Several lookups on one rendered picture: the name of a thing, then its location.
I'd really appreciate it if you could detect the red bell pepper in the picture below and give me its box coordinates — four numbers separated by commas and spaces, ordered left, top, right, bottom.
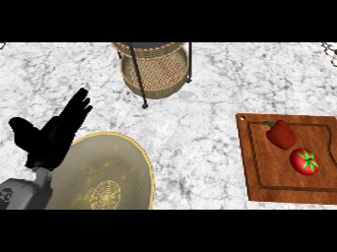
261, 119, 297, 151

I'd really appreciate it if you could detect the wicker tiered basket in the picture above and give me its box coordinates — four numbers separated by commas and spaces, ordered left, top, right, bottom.
110, 42, 195, 110

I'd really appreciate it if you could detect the brown wooden cutting board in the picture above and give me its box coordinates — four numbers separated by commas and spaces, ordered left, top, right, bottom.
233, 112, 337, 207

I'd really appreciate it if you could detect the red tomato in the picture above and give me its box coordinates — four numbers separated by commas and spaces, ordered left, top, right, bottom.
288, 148, 321, 176

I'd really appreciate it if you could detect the round olive gold-rimmed plate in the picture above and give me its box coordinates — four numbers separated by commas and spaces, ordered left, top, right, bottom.
44, 131, 156, 211

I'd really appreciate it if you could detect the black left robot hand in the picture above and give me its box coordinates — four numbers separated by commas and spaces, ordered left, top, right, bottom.
7, 87, 94, 171

